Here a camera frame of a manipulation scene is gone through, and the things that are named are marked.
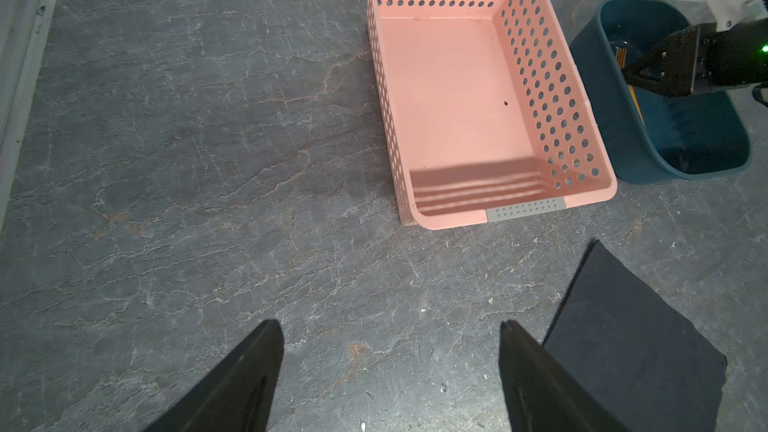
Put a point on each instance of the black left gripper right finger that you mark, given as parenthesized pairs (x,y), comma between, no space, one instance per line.
(539,394)

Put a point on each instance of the black paper napkin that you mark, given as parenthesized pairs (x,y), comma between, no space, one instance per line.
(640,359)

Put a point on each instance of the teal plastic tub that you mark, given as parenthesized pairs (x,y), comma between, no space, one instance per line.
(649,137)

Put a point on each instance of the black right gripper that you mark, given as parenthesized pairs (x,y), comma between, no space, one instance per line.
(701,60)

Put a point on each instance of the orange plastic fork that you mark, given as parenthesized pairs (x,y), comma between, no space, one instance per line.
(621,55)

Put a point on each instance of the pink perforated plastic basket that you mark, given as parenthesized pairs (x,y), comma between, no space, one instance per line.
(485,114)

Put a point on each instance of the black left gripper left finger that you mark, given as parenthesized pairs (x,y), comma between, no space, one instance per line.
(237,394)

